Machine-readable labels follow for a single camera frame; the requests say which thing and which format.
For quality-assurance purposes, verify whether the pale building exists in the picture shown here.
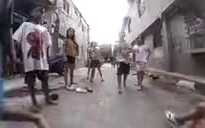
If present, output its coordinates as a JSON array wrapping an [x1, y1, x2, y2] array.
[[3, 0, 91, 78]]

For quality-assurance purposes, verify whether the grey asphalt road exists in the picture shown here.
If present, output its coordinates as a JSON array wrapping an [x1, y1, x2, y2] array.
[[0, 63, 205, 128]]

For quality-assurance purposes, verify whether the raised concrete kerb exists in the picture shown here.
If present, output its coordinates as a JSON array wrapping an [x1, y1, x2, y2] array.
[[144, 67, 205, 98]]

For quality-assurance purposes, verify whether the dark car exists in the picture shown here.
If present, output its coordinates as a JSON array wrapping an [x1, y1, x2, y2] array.
[[49, 54, 67, 76]]

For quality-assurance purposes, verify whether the pale litter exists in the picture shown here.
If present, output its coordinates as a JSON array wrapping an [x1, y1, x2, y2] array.
[[74, 85, 94, 94]]

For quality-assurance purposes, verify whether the grey building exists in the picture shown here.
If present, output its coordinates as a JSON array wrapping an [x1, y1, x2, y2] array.
[[118, 0, 205, 79]]

